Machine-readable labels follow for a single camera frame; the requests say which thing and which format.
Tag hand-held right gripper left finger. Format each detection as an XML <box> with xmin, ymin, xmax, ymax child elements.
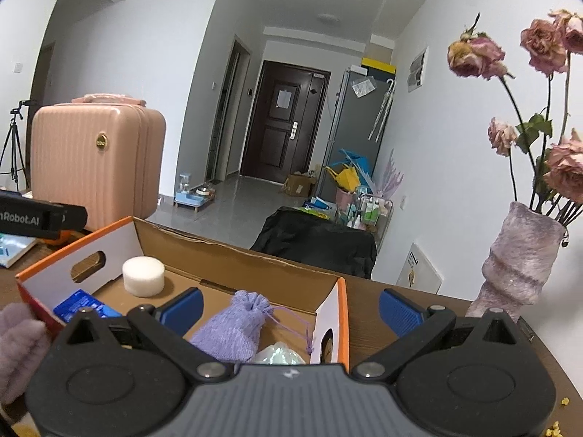
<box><xmin>52</xmin><ymin>288</ymin><xmax>233</xmax><ymax>384</ymax></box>

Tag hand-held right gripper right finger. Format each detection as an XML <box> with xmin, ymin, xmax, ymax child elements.
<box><xmin>353</xmin><ymin>288</ymin><xmax>533</xmax><ymax>384</ymax></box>

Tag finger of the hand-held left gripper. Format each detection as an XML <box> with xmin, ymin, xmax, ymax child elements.
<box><xmin>63</xmin><ymin>205</ymin><xmax>88</xmax><ymax>233</ymax></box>

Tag white round sponge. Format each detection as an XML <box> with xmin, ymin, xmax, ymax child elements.
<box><xmin>122</xmin><ymin>257</ymin><xmax>166</xmax><ymax>299</ymax></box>

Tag purple drawstring sachet bag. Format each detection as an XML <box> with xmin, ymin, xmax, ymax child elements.
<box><xmin>189</xmin><ymin>289</ymin><xmax>315</xmax><ymax>365</ymax></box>

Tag red orange cardboard box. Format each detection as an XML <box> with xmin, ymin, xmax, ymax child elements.
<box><xmin>16</xmin><ymin>216</ymin><xmax>349</xmax><ymax>366</ymax></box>

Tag blue tissue packet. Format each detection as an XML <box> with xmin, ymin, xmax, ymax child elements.
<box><xmin>53</xmin><ymin>288</ymin><xmax>123</xmax><ymax>327</ymax></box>

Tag clear plastic bag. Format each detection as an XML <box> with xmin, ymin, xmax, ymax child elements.
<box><xmin>253</xmin><ymin>341</ymin><xmax>307</xmax><ymax>366</ymax></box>

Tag lavender fluffy hair band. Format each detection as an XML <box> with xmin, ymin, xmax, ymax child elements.
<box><xmin>0</xmin><ymin>303</ymin><xmax>58</xmax><ymax>404</ymax></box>

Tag blue facial tissue pack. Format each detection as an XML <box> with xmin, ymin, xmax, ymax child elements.
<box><xmin>0</xmin><ymin>232</ymin><xmax>40</xmax><ymax>269</ymax></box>

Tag white leaning board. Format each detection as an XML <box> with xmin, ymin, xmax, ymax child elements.
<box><xmin>395</xmin><ymin>242</ymin><xmax>444</xmax><ymax>295</ymax></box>

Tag pink ribbed suitcase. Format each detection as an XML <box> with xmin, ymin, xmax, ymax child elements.
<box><xmin>30</xmin><ymin>92</ymin><xmax>167</xmax><ymax>233</ymax></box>

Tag black tripod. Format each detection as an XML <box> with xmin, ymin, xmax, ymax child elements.
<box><xmin>0</xmin><ymin>99</ymin><xmax>35</xmax><ymax>192</ymax></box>

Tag trolley with bottles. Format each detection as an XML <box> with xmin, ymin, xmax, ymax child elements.
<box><xmin>346</xmin><ymin>191</ymin><xmax>394</xmax><ymax>233</ymax></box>

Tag black cloth cover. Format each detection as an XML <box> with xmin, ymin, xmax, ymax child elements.
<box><xmin>250</xmin><ymin>206</ymin><xmax>378</xmax><ymax>281</ymax></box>

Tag blue pet feeder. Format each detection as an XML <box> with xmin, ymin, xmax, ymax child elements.
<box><xmin>174</xmin><ymin>173</ymin><xmax>216</xmax><ymax>213</ymax></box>

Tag pink bucket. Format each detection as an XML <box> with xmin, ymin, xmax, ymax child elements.
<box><xmin>336</xmin><ymin>186</ymin><xmax>359</xmax><ymax>213</ymax></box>

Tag pink textured vase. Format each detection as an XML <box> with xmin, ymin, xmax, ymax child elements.
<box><xmin>465</xmin><ymin>200</ymin><xmax>570</xmax><ymax>324</ymax></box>

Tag purple feather decoration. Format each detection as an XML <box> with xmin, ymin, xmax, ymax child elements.
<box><xmin>373</xmin><ymin>150</ymin><xmax>404</xmax><ymax>197</ymax></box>

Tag blue folding stool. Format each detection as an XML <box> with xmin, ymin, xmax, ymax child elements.
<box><xmin>325</xmin><ymin>148</ymin><xmax>377</xmax><ymax>192</ymax></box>

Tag brown cardboard floor box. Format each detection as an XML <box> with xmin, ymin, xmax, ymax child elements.
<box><xmin>283</xmin><ymin>172</ymin><xmax>318</xmax><ymax>199</ymax></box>

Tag grey refrigerator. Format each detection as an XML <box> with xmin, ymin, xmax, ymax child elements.
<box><xmin>316</xmin><ymin>67</ymin><xmax>396</xmax><ymax>201</ymax></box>

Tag scattered yellow crumbs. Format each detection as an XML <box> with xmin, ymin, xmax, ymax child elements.
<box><xmin>544</xmin><ymin>396</ymin><xmax>571</xmax><ymax>437</ymax></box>

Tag dark brown entrance door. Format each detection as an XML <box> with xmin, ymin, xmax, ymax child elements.
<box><xmin>240</xmin><ymin>60</ymin><xmax>331</xmax><ymax>188</ymax></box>

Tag clear folded umbrella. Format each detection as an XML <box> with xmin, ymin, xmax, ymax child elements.
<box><xmin>368</xmin><ymin>79</ymin><xmax>396</xmax><ymax>142</ymax></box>

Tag yellow black box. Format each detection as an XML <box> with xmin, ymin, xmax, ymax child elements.
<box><xmin>361</xmin><ymin>57</ymin><xmax>397</xmax><ymax>75</ymax></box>

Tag dried pink roses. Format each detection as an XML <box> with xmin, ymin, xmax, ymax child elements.
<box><xmin>447</xmin><ymin>8</ymin><xmax>583</xmax><ymax>229</ymax></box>

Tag dark side door frame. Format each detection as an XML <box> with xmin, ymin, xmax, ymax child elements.
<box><xmin>205</xmin><ymin>34</ymin><xmax>251</xmax><ymax>188</ymax></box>

